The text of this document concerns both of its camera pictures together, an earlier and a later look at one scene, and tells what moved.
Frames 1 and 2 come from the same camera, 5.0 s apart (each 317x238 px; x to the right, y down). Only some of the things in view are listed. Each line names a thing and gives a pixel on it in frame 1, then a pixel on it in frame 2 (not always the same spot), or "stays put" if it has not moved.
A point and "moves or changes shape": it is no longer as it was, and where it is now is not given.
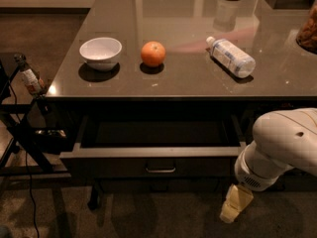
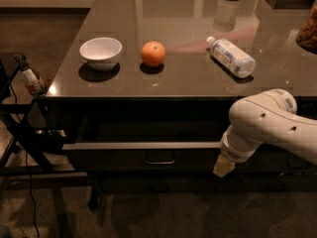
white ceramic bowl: x=101 y=54 stays put
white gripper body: x=252 y=178 to x=232 y=153
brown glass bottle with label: x=30 y=77 stays put
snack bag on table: x=306 y=38 stays put
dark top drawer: x=153 y=147 moves or changes shape
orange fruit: x=153 y=54 stays put
